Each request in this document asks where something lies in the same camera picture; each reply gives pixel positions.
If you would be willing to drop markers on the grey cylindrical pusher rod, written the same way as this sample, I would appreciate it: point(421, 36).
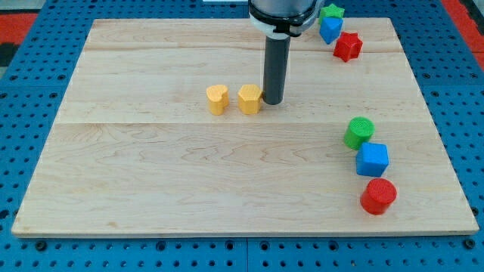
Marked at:
point(275, 69)

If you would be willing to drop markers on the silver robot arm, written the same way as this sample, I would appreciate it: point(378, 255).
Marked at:
point(280, 21)

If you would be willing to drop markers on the yellow hexagon block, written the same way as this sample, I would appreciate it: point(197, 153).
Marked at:
point(249, 99)

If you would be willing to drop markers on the green star block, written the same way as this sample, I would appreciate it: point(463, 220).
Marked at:
point(331, 11)

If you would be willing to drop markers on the red star block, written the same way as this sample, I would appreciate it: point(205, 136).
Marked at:
point(348, 46)

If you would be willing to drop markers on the blue triangle block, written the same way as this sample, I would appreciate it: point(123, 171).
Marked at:
point(330, 29)

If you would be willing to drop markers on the yellow heart block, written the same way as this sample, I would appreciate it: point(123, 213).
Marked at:
point(217, 96)

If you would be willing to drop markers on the green cylinder block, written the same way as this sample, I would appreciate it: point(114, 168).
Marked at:
point(359, 130)

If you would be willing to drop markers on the blue cube block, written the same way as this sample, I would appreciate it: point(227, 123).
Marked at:
point(372, 159)

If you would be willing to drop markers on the light wooden board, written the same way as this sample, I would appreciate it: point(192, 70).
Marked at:
point(134, 151)

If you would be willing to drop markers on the red cylinder block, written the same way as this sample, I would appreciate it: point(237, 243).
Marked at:
point(378, 196)

